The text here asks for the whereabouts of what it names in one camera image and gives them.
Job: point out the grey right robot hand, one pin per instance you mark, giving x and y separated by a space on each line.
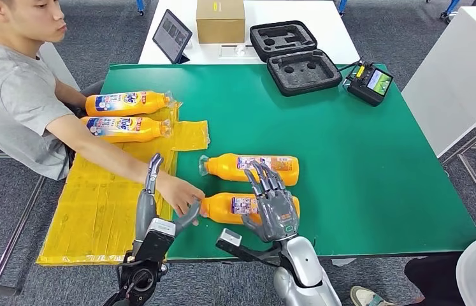
278 215

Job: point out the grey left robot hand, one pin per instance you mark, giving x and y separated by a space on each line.
145 211

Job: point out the person's right hand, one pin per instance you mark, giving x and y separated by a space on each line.
178 194

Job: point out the orange detergent bottle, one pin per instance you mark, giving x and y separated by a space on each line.
149 131
225 169
220 209
155 103

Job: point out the person's left forearm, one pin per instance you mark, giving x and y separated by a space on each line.
71 97

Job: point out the person's right forearm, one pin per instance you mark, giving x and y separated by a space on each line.
102 154

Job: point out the yellow plastic wrapped flat package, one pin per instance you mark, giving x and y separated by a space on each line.
94 211

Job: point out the white table foot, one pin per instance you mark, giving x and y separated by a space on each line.
343 262

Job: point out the open black foam case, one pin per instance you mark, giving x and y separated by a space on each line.
303 72

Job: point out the black remote controller with screen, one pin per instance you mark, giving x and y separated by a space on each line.
363 92

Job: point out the small white round object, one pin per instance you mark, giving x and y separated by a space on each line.
240 50

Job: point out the black tablet on stand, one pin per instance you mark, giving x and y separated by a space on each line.
172 33

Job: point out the cardboard box yellow label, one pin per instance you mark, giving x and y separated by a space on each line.
220 25

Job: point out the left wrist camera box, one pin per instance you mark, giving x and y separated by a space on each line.
161 228

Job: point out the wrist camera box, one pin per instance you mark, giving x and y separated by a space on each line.
230 237
161 228

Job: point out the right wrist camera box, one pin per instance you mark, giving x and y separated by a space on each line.
230 237

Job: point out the blue metal frame leg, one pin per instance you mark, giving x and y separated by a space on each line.
342 6
451 8
139 6

